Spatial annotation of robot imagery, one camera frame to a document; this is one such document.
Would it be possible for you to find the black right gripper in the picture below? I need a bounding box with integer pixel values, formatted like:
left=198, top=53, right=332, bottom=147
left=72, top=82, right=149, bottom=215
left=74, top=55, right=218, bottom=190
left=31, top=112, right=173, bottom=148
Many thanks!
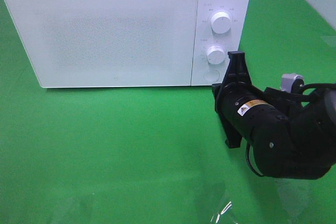
left=212, top=51, right=288, bottom=148

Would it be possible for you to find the green table mat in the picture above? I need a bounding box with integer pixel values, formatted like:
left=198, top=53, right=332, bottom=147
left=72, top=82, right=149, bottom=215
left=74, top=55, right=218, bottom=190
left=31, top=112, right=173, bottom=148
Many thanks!
left=1, top=4, right=335, bottom=223

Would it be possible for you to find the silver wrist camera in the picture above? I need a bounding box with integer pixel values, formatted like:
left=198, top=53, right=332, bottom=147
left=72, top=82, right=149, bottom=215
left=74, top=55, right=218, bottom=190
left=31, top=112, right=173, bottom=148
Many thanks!
left=280, top=73, right=304, bottom=93

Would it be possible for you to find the white microwave knob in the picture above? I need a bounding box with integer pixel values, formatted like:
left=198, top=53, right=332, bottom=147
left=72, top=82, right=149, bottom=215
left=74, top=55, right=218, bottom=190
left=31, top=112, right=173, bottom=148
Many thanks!
left=210, top=10, right=232, bottom=34
left=206, top=46, right=225, bottom=65

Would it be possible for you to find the white microwave door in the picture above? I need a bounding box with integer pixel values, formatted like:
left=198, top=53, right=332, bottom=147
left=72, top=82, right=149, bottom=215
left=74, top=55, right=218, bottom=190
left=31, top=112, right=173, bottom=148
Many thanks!
left=5, top=0, right=197, bottom=88

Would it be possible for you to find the round door release button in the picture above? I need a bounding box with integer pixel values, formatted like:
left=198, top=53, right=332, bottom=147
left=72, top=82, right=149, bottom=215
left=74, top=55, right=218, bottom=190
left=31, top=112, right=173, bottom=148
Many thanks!
left=204, top=70, right=220, bottom=83

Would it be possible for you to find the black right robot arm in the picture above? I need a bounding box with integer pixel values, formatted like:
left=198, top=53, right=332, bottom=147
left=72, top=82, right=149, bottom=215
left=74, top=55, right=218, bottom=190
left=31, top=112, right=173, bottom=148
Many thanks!
left=212, top=51, right=335, bottom=179

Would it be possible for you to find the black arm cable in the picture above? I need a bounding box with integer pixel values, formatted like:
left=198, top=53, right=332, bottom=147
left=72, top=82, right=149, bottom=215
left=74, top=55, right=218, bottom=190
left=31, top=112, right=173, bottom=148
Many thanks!
left=245, top=83, right=336, bottom=177

